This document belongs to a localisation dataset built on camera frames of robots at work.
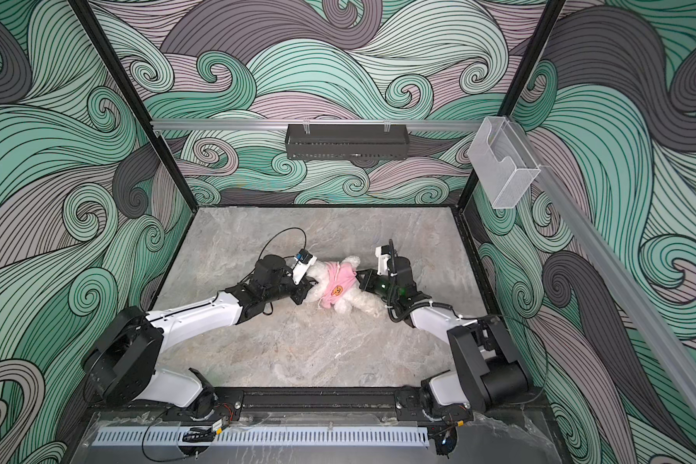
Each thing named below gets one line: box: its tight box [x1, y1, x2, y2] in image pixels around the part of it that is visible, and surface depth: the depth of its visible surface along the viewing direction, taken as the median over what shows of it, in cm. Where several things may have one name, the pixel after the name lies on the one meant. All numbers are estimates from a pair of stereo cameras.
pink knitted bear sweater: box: [318, 261, 358, 310], surface depth 85 cm
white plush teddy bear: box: [304, 255, 387, 319], surface depth 87 cm
